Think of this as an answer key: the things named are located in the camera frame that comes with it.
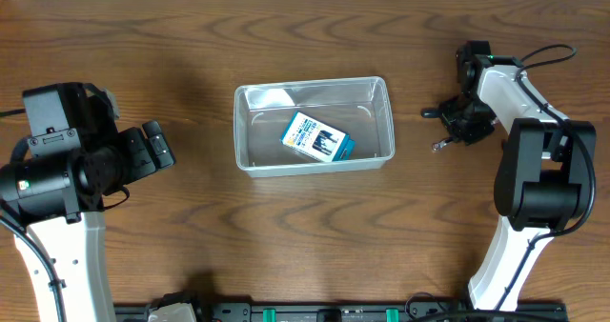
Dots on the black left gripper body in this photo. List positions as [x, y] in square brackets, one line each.
[135, 163]

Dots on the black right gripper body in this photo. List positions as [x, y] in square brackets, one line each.
[471, 110]

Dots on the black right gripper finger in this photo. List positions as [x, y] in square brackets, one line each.
[471, 134]
[448, 111]

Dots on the black yellow screwdriver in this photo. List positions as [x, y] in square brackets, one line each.
[431, 113]

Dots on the silver ring wrench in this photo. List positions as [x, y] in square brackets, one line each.
[439, 145]

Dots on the blue white product box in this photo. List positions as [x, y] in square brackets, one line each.
[315, 139]

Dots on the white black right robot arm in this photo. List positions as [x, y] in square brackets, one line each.
[545, 186]

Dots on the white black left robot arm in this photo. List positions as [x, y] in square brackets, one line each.
[52, 193]

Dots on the clear plastic container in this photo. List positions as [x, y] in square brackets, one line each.
[358, 106]

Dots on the black mounting rail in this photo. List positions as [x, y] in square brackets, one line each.
[185, 306]

